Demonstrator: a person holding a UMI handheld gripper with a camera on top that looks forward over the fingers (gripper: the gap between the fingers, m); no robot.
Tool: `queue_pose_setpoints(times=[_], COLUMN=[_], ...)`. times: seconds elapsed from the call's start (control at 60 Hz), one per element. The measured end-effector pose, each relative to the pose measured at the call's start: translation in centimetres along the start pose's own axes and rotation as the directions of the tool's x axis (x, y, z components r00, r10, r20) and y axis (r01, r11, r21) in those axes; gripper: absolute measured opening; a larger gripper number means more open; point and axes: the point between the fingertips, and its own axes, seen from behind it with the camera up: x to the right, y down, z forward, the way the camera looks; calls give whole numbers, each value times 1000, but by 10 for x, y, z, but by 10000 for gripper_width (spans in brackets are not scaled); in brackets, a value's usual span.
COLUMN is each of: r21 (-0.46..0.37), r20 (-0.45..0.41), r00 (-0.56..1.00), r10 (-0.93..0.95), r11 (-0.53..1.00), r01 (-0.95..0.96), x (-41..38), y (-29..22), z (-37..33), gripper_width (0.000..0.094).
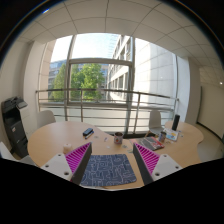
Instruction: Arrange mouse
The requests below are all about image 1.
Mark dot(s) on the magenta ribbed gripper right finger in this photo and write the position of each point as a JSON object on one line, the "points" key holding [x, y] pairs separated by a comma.
{"points": [[153, 166]]}

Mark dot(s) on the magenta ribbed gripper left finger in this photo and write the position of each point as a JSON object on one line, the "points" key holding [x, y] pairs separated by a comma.
{"points": [[70, 166]]}

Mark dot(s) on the dark blue patterned mouse pad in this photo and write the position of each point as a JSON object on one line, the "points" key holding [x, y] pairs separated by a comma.
{"points": [[108, 170]]}

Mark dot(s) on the metal can cup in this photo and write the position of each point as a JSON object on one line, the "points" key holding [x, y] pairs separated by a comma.
{"points": [[162, 136]]}

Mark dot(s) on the colourful booklet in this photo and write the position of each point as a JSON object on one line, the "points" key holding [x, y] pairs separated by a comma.
{"points": [[171, 134]]}

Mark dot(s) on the dark glasses case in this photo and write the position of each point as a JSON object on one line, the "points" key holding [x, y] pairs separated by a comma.
{"points": [[87, 131]]}

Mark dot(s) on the white chair right back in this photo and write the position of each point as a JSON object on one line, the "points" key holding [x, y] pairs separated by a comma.
{"points": [[155, 122]]}

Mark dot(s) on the white chair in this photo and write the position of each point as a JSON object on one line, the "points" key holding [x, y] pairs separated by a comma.
{"points": [[155, 122], [44, 118]]}

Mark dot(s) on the patterned mug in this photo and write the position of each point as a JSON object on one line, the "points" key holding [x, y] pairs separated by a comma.
{"points": [[118, 137]]}

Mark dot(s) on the white chair left back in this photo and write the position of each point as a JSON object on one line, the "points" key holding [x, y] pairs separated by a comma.
{"points": [[44, 118]]}

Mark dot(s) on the metal window railing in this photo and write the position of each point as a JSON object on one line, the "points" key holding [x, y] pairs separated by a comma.
{"points": [[108, 109]]}

